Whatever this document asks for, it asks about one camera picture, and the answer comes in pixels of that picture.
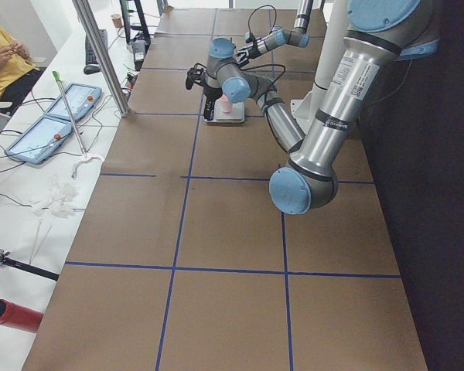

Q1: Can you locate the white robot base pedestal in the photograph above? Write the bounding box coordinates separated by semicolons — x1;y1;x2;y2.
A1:
290;0;349;133

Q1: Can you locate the silver digital kitchen scale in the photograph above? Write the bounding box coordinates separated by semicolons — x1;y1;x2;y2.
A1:
204;100;245;126

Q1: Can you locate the black computer mouse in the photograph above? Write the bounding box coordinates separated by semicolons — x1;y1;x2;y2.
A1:
83;64;101;75

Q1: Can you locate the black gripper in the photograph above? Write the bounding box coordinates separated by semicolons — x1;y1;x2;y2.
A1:
203;80;223;122
237;43;259;64

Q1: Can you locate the pink plastic cup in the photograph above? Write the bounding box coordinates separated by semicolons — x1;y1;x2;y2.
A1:
219;95;233;114

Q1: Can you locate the black keyboard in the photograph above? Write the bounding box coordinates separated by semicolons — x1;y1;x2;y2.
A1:
84;28;109;66

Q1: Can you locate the near blue teach pendant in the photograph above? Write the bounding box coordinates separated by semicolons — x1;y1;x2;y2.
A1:
5;116;72;165

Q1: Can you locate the blue teach pendant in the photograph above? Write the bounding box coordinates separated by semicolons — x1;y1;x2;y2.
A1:
5;116;72;165
45;83;102;122

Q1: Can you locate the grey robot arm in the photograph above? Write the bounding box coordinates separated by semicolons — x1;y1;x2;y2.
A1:
186;1;442;215
237;0;313;67

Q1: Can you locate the red cylinder tube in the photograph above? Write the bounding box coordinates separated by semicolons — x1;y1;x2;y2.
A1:
0;299;43;333

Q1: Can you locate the black tripod rod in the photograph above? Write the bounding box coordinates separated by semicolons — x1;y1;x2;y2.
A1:
0;249;60;281

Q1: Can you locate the aluminium frame post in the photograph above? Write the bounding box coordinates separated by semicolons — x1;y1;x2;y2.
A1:
72;0;130;117

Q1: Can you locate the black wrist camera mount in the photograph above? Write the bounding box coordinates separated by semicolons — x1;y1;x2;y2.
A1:
244;32;255;43
185;66;206;90

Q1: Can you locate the person in yellow shirt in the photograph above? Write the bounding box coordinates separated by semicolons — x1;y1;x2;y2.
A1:
0;27;43;116

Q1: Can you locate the green tipped metal rod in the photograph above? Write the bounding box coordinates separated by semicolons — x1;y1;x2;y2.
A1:
52;70;88;158

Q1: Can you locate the crumpled white tissue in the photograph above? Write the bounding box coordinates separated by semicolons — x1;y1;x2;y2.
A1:
32;175;79;218

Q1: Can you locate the far blue teach pendant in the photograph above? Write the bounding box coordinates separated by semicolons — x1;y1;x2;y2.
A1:
45;83;102;122

